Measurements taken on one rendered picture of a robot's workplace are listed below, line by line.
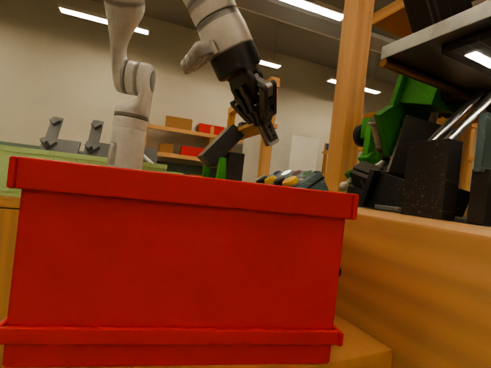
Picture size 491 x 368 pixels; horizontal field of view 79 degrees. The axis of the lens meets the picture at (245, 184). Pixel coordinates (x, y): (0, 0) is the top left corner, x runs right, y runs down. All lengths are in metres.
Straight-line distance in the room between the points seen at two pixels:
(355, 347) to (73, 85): 7.79
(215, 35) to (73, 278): 0.37
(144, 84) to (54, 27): 7.48
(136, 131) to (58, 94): 7.05
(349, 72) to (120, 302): 1.30
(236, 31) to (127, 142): 0.49
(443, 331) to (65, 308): 0.29
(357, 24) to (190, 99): 6.61
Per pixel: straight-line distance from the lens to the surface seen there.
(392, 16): 1.18
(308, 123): 8.94
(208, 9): 0.49
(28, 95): 8.02
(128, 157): 0.87
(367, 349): 0.28
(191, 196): 0.19
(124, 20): 0.85
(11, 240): 1.28
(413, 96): 0.68
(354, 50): 1.44
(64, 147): 1.55
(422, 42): 0.45
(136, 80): 0.90
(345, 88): 1.39
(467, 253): 0.31
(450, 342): 0.33
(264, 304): 0.21
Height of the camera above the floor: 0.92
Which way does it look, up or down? level
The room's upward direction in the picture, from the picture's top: 6 degrees clockwise
